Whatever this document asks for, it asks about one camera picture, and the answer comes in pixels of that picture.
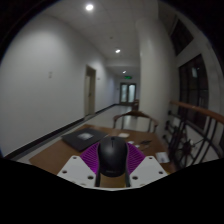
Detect glass double door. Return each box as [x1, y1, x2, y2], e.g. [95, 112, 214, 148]
[119, 82, 138, 105]

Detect dark grey mouse pad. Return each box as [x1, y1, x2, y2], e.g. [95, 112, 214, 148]
[60, 127, 109, 153]

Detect distant wooden chair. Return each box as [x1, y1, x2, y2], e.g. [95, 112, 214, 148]
[131, 98, 141, 112]

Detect round ceiling lights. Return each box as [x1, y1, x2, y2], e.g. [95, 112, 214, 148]
[84, 2, 129, 75]

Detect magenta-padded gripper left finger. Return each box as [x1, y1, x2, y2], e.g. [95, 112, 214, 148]
[57, 142, 102, 188]

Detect wooden handrail with black balusters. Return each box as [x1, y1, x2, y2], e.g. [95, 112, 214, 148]
[162, 99, 224, 172]

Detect wooden armchair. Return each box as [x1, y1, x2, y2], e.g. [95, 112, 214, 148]
[112, 110, 160, 134]

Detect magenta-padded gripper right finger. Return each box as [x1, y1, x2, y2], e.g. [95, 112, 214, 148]
[124, 142, 169, 188]

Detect small dark upper window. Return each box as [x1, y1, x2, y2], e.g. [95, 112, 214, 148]
[169, 19, 195, 57]

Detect wooden side door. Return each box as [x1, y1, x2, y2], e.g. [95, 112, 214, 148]
[83, 64, 98, 118]

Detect large dark window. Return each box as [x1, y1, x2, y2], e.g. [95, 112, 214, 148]
[177, 54, 210, 132]

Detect black computer mouse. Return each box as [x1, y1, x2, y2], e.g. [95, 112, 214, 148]
[96, 135, 130, 178]

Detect small dark object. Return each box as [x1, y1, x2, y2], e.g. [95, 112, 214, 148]
[139, 139, 153, 147]

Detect white paper slip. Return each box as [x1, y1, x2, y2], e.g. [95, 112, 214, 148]
[155, 151, 171, 165]

